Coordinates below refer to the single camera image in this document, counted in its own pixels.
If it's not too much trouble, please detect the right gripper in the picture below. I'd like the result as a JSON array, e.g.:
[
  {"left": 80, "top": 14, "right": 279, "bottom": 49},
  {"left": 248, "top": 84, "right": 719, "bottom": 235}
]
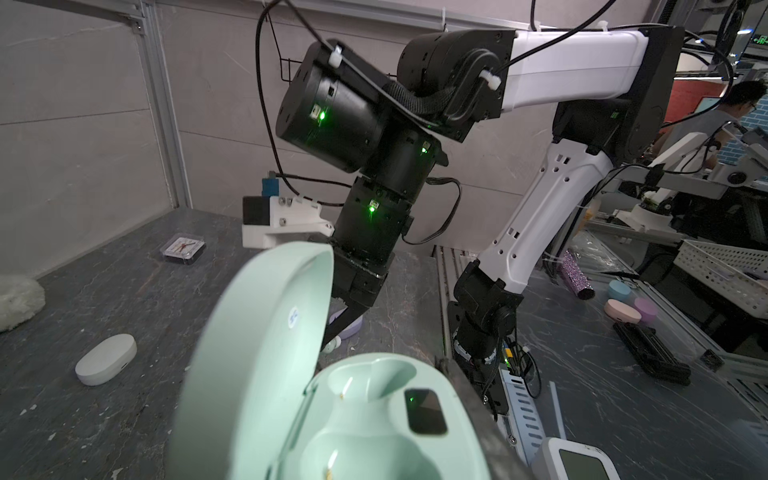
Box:
[{"left": 320, "top": 176, "right": 412, "bottom": 350}]

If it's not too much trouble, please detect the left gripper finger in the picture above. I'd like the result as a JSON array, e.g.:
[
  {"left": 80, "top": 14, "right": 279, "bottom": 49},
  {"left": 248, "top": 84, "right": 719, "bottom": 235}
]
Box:
[{"left": 435, "top": 358, "right": 535, "bottom": 480}]

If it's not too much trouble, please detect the green earbud charging case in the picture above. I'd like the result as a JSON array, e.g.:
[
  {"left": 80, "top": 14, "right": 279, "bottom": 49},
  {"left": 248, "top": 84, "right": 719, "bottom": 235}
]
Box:
[{"left": 165, "top": 242, "right": 490, "bottom": 479}]

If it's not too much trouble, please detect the purple earbud charging case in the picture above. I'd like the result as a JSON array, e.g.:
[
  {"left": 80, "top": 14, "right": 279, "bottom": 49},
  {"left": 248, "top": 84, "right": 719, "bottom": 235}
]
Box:
[{"left": 328, "top": 308, "right": 363, "bottom": 341}]

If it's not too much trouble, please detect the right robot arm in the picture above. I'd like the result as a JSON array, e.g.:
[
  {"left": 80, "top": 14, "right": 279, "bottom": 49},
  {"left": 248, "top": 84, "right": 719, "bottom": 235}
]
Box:
[{"left": 275, "top": 25, "right": 686, "bottom": 359}]

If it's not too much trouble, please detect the blue round case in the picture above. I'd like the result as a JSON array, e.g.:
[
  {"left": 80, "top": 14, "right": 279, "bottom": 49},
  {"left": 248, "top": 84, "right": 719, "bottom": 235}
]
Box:
[{"left": 608, "top": 280, "right": 632, "bottom": 303}]

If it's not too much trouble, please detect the purple round case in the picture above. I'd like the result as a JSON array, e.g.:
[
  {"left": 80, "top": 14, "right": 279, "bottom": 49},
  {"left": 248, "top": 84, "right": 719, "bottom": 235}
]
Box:
[{"left": 633, "top": 297, "right": 659, "bottom": 324}]

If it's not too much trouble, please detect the white earbud charging case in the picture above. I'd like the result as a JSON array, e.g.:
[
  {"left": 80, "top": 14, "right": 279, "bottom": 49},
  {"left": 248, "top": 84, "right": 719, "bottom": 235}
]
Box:
[{"left": 74, "top": 333, "right": 137, "bottom": 386}]

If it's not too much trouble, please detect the green earbud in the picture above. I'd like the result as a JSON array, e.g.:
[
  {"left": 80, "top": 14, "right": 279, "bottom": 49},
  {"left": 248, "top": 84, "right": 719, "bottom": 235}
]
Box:
[{"left": 323, "top": 336, "right": 342, "bottom": 354}]

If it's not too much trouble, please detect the white digital scale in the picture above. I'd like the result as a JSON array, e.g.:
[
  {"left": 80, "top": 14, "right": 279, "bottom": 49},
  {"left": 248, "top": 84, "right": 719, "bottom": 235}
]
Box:
[{"left": 530, "top": 437, "right": 620, "bottom": 480}]

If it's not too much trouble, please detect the small square clock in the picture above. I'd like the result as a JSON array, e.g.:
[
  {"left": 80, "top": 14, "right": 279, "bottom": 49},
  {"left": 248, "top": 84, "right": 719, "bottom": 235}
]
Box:
[{"left": 159, "top": 233, "right": 206, "bottom": 265}]

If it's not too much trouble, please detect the black flat tool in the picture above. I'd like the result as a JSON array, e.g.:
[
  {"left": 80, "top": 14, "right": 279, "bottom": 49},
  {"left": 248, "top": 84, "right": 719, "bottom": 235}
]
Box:
[{"left": 613, "top": 322, "right": 691, "bottom": 386}]

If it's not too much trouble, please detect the purple glitter tube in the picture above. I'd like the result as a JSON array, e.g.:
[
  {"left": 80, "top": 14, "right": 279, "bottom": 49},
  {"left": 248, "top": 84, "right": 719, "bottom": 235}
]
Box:
[{"left": 560, "top": 249, "right": 595, "bottom": 300}]

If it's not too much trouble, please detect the white perforated tray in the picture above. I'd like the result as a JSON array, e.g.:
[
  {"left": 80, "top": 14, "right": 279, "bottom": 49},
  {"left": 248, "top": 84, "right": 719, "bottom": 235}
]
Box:
[{"left": 674, "top": 240, "right": 767, "bottom": 320}]

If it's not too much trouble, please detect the white teddy bear brown shirt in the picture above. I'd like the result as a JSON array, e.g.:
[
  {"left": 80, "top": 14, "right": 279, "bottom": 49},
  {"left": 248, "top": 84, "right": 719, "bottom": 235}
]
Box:
[{"left": 1, "top": 275, "right": 46, "bottom": 332}]

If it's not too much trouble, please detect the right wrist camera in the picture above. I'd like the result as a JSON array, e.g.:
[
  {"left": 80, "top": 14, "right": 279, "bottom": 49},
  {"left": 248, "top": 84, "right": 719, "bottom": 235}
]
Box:
[{"left": 241, "top": 171, "right": 335, "bottom": 250}]

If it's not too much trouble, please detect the black wall hook rack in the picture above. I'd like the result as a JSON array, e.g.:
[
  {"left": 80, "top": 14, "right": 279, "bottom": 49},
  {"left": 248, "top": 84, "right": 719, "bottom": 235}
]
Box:
[{"left": 263, "top": 8, "right": 307, "bottom": 84}]

